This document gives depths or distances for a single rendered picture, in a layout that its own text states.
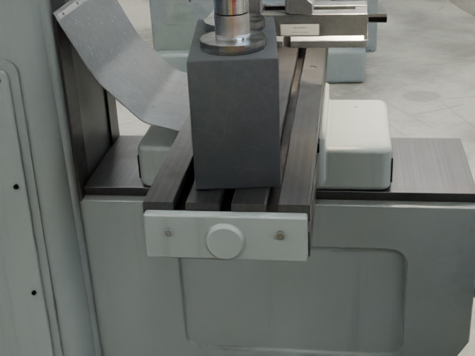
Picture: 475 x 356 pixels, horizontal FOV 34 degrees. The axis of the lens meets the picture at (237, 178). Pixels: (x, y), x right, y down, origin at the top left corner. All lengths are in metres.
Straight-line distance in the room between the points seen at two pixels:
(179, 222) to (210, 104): 0.16
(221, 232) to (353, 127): 0.61
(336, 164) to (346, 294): 0.29
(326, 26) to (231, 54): 0.72
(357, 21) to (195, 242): 0.81
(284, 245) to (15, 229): 0.72
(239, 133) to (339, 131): 0.54
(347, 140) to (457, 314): 0.43
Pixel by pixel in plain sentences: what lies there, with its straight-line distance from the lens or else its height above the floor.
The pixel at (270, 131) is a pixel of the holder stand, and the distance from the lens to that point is 1.06.
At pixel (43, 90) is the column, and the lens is 1.51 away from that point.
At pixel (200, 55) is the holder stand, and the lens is 1.05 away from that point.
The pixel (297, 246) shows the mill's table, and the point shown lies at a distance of 1.06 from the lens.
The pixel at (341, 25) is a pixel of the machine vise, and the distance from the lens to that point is 1.74.
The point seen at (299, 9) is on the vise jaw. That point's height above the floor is 1.07.
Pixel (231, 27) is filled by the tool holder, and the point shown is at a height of 1.20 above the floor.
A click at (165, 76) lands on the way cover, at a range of 1.73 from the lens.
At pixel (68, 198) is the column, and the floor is 0.78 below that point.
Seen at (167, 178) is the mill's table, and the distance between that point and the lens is 1.14.
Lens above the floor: 1.47
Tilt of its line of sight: 25 degrees down
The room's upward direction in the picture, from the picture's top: 3 degrees counter-clockwise
